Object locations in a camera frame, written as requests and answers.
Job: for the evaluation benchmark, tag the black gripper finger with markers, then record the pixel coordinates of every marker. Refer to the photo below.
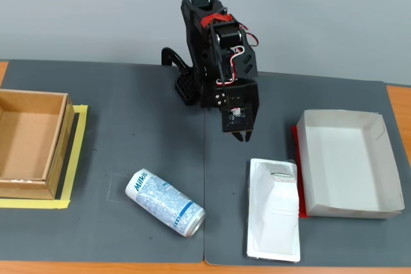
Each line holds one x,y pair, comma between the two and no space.
237,136
248,136

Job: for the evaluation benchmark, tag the white packaged sandwich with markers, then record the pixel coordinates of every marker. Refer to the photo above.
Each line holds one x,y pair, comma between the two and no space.
273,210

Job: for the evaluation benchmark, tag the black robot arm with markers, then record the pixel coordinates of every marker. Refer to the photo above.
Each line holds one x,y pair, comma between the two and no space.
196,46

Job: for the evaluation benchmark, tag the gray paper tray box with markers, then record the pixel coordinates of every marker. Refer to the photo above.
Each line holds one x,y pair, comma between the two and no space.
346,165

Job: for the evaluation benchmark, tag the brown cardboard box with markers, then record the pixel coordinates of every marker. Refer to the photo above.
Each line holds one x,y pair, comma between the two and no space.
29,145

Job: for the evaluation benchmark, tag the red paper sheet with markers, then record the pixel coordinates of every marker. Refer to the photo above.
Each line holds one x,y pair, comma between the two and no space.
296,145

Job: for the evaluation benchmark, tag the dark gray mat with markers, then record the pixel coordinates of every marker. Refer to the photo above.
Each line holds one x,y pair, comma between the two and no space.
128,120
224,190

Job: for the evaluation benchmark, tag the white blue Milkis can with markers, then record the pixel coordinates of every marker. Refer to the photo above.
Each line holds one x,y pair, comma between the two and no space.
163,201

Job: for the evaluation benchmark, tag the yellow masking tape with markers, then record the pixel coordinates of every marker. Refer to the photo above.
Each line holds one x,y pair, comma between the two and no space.
77,158

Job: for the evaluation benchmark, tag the black gripper camera module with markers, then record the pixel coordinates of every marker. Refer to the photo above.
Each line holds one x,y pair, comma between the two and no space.
238,118

